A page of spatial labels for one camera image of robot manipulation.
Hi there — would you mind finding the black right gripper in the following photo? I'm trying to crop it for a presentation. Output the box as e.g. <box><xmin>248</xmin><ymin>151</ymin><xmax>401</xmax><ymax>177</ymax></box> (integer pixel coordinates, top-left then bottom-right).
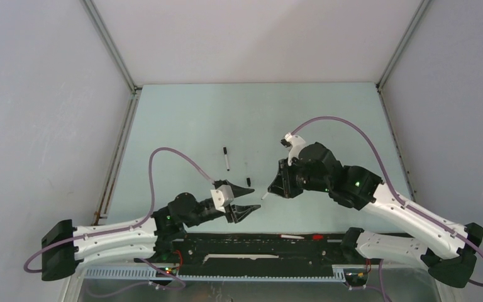
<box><xmin>267</xmin><ymin>156</ymin><xmax>330</xmax><ymax>199</ymax></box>

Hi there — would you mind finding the white marker pen black tip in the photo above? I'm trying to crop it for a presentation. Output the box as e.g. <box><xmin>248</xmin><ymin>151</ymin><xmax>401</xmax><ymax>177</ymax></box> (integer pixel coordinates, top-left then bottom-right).
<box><xmin>223</xmin><ymin>147</ymin><xmax>230</xmax><ymax>171</ymax></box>

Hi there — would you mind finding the white pen red cap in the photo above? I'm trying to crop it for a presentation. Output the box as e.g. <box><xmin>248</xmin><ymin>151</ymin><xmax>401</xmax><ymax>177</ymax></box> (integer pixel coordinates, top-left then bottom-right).
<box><xmin>279</xmin><ymin>234</ymin><xmax>324</xmax><ymax>240</ymax></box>

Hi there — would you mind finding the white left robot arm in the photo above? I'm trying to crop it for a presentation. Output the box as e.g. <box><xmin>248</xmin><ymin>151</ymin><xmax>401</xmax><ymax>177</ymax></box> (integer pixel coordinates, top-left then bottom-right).
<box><xmin>42</xmin><ymin>180</ymin><xmax>261</xmax><ymax>281</ymax></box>

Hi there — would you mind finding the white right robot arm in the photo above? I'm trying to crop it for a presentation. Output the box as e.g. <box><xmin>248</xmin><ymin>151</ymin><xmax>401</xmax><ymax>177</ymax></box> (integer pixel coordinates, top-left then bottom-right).
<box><xmin>267</xmin><ymin>136</ymin><xmax>483</xmax><ymax>288</ymax></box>

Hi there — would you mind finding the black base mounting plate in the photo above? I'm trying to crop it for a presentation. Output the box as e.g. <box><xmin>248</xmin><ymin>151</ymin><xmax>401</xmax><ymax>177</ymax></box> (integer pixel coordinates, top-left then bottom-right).
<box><xmin>147</xmin><ymin>233</ymin><xmax>372</xmax><ymax>277</ymax></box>

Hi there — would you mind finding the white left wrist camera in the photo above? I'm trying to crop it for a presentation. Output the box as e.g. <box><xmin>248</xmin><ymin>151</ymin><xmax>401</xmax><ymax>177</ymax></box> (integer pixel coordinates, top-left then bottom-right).
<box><xmin>211</xmin><ymin>184</ymin><xmax>234</xmax><ymax>213</ymax></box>

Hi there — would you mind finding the slotted white cable duct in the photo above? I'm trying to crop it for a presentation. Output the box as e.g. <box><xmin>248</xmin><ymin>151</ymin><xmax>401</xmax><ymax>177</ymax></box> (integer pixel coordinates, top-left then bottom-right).
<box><xmin>84</xmin><ymin>266</ymin><xmax>346</xmax><ymax>282</ymax></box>

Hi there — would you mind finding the aluminium frame rail right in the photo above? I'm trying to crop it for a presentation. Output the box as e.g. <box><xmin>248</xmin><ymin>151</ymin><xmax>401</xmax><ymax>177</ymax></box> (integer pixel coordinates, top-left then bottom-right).
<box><xmin>375</xmin><ymin>0</ymin><xmax>433</xmax><ymax>201</ymax></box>

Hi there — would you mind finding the aluminium frame rail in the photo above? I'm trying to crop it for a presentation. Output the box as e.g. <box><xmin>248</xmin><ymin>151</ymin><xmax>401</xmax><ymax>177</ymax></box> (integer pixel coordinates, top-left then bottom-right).
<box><xmin>80</xmin><ymin>0</ymin><xmax>142</xmax><ymax>226</ymax></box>
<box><xmin>375</xmin><ymin>0</ymin><xmax>433</xmax><ymax>201</ymax></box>

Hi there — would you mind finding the aluminium frame rail left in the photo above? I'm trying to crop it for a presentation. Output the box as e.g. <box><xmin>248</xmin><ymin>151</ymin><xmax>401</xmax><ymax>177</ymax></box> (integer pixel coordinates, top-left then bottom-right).
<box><xmin>80</xmin><ymin>0</ymin><xmax>142</xmax><ymax>226</ymax></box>

